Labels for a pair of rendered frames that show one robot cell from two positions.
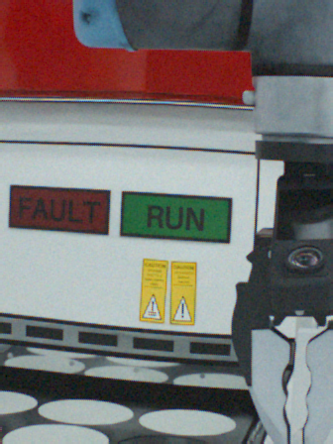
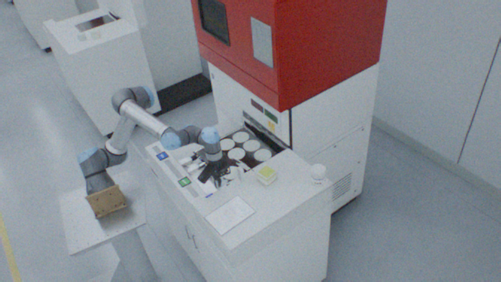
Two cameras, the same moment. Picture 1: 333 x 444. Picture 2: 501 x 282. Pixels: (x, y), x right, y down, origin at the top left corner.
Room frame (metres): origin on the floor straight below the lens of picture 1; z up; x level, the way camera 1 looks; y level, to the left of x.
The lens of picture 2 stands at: (-0.03, -1.23, 2.48)
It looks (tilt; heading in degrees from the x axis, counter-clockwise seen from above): 41 degrees down; 47
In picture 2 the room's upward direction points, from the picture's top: 6 degrees counter-clockwise
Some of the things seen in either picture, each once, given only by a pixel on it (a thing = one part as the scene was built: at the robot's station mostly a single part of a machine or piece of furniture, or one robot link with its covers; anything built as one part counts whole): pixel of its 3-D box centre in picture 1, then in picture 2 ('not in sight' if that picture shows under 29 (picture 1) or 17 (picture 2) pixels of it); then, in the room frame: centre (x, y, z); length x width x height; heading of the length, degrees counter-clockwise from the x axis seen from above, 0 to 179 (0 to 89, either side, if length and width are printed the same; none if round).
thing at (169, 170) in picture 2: not in sight; (176, 177); (0.73, 0.23, 0.89); 0.55 x 0.09 x 0.14; 79
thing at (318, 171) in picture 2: not in sight; (317, 174); (1.13, -0.43, 1.01); 0.07 x 0.07 x 0.10
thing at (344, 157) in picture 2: not in sight; (291, 154); (1.66, 0.17, 0.41); 0.82 x 0.71 x 0.82; 79
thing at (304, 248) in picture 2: not in sight; (238, 224); (0.95, 0.03, 0.41); 0.97 x 0.64 x 0.82; 79
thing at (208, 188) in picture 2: not in sight; (199, 181); (0.81, 0.13, 0.87); 0.36 x 0.08 x 0.03; 79
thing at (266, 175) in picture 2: not in sight; (267, 176); (0.98, -0.23, 1.00); 0.07 x 0.07 x 0.07; 88
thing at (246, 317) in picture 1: (267, 324); not in sight; (0.77, -0.07, 1.08); 0.05 x 0.02 x 0.09; 80
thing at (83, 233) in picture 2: not in sight; (108, 214); (0.37, 0.43, 0.75); 0.45 x 0.44 x 0.13; 160
